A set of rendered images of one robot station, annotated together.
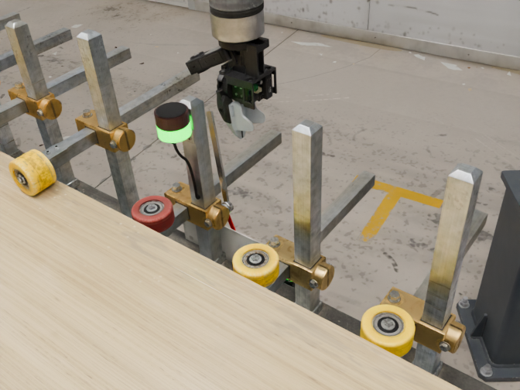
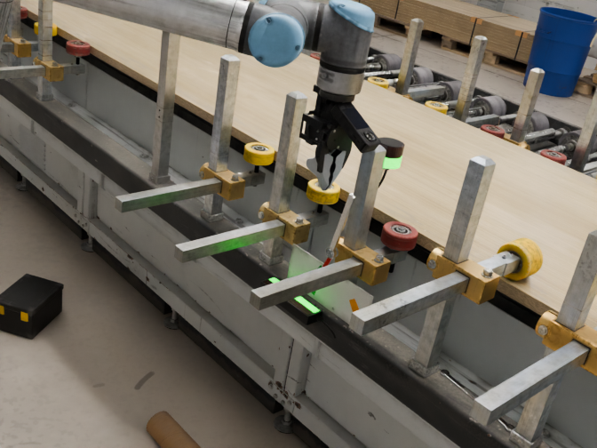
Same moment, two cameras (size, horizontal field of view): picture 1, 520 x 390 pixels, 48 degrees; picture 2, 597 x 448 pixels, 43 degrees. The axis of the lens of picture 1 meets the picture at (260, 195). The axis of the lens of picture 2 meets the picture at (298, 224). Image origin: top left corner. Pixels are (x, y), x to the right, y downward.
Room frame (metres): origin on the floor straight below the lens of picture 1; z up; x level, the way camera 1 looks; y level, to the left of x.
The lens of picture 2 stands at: (2.41, 0.10, 1.62)
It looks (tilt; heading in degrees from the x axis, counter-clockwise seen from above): 26 degrees down; 185
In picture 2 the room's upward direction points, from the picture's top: 10 degrees clockwise
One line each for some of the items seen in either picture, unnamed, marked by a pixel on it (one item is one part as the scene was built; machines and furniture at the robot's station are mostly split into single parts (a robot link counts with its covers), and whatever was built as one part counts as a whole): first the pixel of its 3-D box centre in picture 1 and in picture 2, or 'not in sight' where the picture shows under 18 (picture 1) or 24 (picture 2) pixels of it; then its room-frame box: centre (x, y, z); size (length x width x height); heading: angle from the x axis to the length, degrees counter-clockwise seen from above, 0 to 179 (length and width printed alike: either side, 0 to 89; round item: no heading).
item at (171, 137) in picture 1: (173, 128); (386, 158); (0.90, 0.14, 1.07); 0.06 x 0.06 x 0.02
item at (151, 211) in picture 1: (155, 227); (395, 250); (0.88, 0.21, 0.85); 0.08 x 0.08 x 0.11
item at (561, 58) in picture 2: not in sight; (560, 52); (-4.75, 1.62, 0.36); 0.59 x 0.57 x 0.73; 147
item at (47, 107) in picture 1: (35, 101); (577, 341); (1.26, 0.52, 0.95); 0.13 x 0.06 x 0.05; 51
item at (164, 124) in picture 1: (172, 116); (389, 147); (0.90, 0.14, 1.10); 0.06 x 0.06 x 0.02
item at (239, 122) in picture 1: (241, 123); (327, 165); (0.94, 0.03, 1.04); 0.06 x 0.03 x 0.09; 51
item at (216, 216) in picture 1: (196, 207); (360, 259); (0.95, 0.13, 0.85); 0.13 x 0.06 x 0.05; 51
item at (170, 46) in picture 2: not in sight; (164, 107); (0.45, -0.48, 0.93); 0.05 x 0.05 x 0.45; 51
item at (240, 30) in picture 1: (238, 22); (338, 79); (0.96, 0.02, 1.23); 0.10 x 0.09 x 0.05; 141
